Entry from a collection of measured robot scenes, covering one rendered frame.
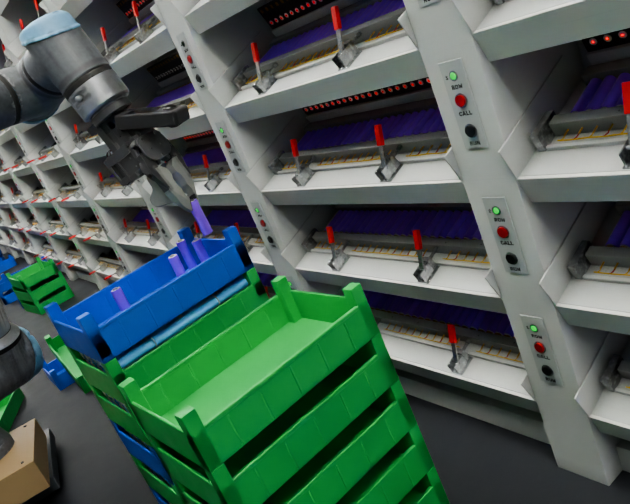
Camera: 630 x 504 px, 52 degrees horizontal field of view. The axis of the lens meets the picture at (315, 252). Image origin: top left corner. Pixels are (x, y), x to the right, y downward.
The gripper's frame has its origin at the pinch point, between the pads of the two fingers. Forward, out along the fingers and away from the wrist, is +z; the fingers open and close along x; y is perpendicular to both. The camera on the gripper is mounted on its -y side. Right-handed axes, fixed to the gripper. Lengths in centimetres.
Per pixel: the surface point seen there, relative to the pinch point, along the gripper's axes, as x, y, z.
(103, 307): 7.1, 25.2, 5.9
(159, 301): 14.0, 6.9, 9.5
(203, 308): 8.1, 5.8, 15.3
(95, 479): -8, 84, 42
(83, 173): -113, 118, -33
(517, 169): 4, -48, 22
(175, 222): -75, 66, 3
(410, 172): -10.0, -30.9, 17.1
